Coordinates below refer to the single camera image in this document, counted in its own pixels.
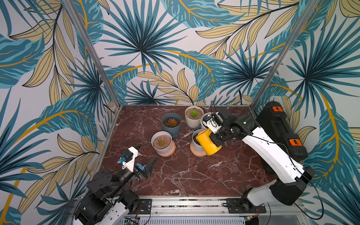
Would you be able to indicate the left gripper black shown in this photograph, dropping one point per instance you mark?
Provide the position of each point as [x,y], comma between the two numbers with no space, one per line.
[148,169]

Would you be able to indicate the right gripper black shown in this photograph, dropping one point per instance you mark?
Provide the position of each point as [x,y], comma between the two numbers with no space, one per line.
[217,135]

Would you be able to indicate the yellow plastic watering can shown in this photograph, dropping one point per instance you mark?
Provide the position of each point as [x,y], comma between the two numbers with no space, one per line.
[206,143]

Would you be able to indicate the white pot pink succulent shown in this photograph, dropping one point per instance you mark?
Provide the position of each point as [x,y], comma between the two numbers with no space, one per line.
[163,144]

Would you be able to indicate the small white pot green succulent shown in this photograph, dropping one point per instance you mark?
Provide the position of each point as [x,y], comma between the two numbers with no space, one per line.
[195,146]

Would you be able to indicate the large white pot yellow succulent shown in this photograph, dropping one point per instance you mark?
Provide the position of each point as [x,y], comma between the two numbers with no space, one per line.
[206,120]

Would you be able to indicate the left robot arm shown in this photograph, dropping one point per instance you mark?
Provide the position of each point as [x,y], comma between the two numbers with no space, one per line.
[109,199]

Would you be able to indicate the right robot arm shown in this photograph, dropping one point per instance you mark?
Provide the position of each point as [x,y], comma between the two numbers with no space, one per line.
[292,177]

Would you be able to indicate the white ribbed pot green succulent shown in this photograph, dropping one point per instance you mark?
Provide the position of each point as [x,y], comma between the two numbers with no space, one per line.
[193,116]

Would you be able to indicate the blue pot red succulent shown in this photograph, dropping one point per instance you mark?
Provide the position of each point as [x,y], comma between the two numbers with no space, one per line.
[171,123]

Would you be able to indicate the black tool case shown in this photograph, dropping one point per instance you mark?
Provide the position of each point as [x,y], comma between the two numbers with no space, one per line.
[273,120]

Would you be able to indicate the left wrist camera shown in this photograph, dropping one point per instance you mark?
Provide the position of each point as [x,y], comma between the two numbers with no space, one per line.
[128,157]

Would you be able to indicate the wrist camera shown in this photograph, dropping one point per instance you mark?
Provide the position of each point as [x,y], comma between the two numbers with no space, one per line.
[218,118]
[128,157]

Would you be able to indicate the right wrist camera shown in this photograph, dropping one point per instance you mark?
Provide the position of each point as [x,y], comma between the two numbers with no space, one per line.
[218,118]

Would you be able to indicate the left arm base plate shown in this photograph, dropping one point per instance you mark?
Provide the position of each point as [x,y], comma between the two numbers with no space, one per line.
[144,207]

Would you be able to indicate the aluminium front rail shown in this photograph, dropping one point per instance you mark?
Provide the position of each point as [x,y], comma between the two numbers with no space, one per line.
[209,210]

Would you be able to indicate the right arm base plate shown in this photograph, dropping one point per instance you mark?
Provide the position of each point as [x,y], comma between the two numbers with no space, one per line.
[240,206]

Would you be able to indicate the right aluminium frame post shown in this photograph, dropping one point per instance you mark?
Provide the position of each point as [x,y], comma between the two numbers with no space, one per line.
[293,32]

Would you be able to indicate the aluminium frame post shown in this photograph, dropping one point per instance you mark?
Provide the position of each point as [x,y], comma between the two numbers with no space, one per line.
[293,32]
[76,19]

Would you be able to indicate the left aluminium frame post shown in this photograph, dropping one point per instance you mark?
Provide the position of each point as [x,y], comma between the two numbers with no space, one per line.
[76,19]

